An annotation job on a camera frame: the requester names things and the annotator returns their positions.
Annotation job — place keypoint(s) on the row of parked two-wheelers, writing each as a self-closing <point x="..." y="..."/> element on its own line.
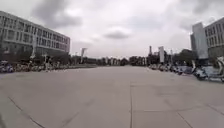
<point x="20" y="67"/>

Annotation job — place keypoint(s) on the long grey multi-storey building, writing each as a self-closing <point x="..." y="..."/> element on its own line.
<point x="20" y="33"/>

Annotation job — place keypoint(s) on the distant row of trees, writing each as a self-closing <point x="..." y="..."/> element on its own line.
<point x="113" y="61"/>

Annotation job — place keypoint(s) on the row of parked scooters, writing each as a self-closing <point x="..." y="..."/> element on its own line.
<point x="205" y="71"/>

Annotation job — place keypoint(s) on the row of trees by building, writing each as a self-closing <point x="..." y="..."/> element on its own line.
<point x="16" y="56"/>

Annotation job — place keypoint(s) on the grey concrete paved plaza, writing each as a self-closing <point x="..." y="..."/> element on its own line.
<point x="100" y="96"/>

